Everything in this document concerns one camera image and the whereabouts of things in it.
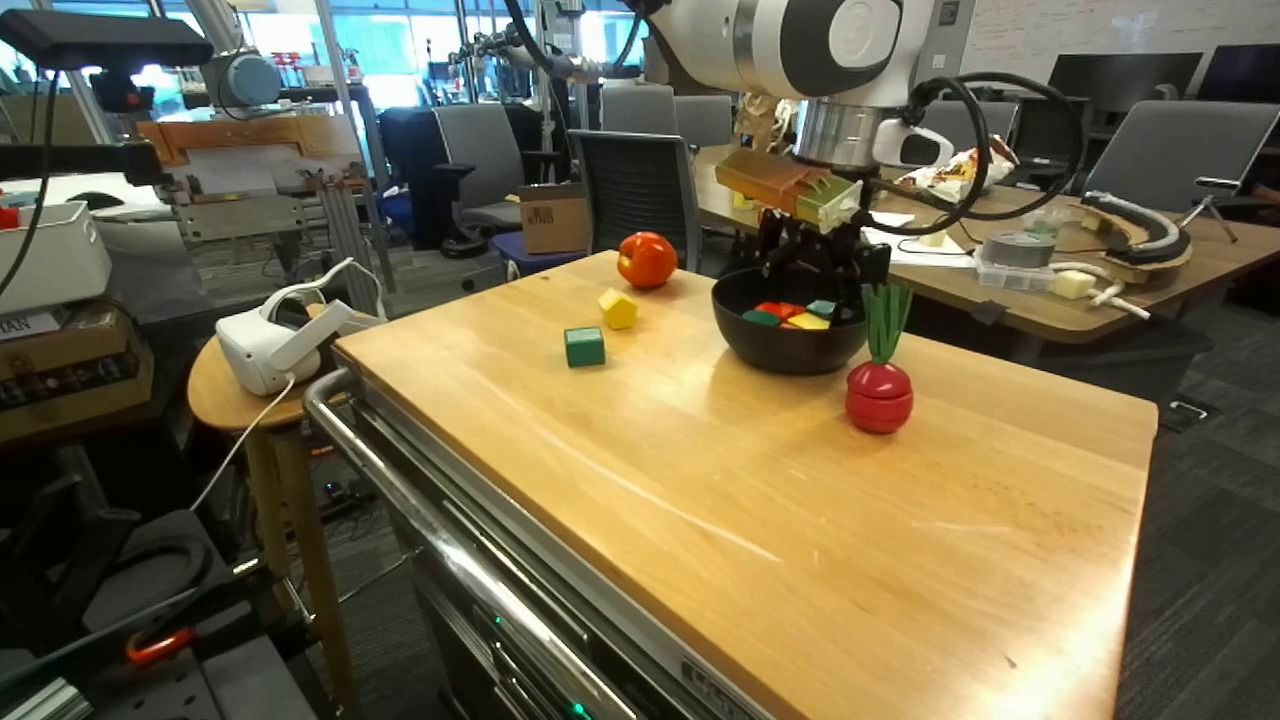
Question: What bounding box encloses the white VR headset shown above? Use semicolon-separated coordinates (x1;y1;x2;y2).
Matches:
216;256;387;395

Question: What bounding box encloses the wrist camera with wood mount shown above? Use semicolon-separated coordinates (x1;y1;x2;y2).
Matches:
715;148;862;233

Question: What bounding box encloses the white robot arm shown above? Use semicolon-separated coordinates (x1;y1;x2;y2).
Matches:
628;0;967;282

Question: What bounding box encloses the yellow block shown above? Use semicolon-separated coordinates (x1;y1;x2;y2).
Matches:
596;289;640;333
786;314;833;333

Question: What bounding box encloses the orange red toy apple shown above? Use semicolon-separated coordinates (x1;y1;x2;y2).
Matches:
616;233;682;292

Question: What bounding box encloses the grey office chair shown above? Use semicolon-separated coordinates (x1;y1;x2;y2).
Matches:
1086;99;1280;212

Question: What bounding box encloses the red toy radish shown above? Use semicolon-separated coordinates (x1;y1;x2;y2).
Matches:
844;282;914;438

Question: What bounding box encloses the small teal block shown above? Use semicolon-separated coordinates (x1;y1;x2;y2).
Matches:
741;309;779;327

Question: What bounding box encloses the wooden office desk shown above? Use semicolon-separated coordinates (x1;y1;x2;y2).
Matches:
693;142;1280;353

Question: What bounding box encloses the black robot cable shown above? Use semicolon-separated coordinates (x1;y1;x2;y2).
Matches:
863;70;1093;242

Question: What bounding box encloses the white headset cable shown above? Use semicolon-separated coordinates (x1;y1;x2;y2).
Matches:
184;374;305;522

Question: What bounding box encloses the steel tool cart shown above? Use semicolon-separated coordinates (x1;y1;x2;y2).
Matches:
337;256;1156;720

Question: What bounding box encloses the black bowl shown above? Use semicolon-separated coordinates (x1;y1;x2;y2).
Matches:
713;267;863;377

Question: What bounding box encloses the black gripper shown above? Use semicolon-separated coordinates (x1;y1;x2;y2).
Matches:
728;212;887;285

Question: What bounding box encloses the large teal block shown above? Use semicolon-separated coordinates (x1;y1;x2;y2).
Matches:
563;326;610;367

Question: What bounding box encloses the round wooden stool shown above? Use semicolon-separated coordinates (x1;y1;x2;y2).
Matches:
184;339;360;720

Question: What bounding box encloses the orange block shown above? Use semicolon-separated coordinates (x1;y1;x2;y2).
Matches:
758;301;800;326

